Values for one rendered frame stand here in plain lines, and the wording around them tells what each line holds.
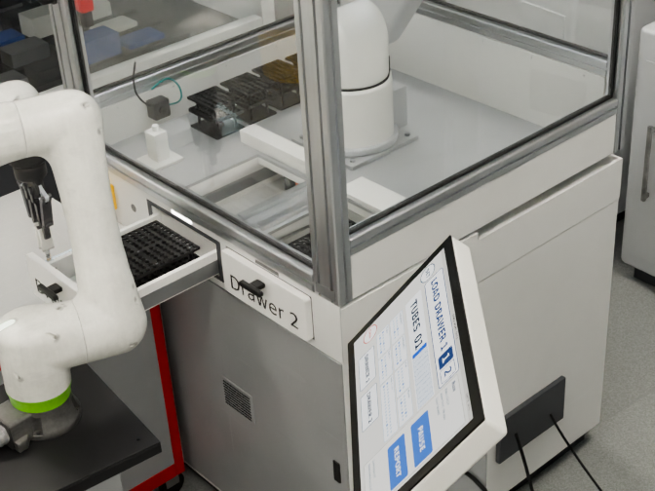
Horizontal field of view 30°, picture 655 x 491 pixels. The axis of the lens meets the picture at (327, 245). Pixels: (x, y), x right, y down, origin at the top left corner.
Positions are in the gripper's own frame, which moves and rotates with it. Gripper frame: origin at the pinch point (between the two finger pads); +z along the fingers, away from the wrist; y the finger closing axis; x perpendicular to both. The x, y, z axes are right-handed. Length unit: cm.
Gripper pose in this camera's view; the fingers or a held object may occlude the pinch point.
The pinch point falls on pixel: (44, 236)
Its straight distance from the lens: 299.4
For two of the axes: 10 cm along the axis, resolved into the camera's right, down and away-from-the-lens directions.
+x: 7.7, -3.7, 5.2
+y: 6.4, 3.8, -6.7
